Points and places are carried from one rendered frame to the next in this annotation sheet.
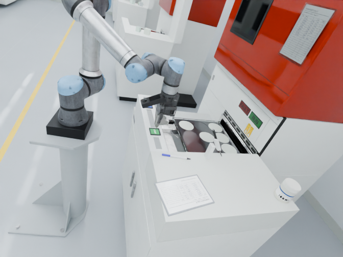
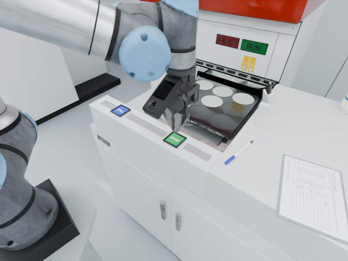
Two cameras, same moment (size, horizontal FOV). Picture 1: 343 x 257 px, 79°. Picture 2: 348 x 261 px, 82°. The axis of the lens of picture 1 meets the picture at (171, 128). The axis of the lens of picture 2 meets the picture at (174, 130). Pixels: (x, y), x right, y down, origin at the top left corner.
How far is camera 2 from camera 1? 0.61 m
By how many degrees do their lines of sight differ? 23
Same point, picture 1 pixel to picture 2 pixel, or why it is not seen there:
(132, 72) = (146, 54)
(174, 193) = (309, 204)
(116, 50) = (65, 17)
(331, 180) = not seen: hidden behind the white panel
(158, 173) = (258, 194)
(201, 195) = (324, 175)
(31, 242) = not seen: outside the picture
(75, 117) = (36, 219)
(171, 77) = (188, 31)
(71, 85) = not seen: outside the picture
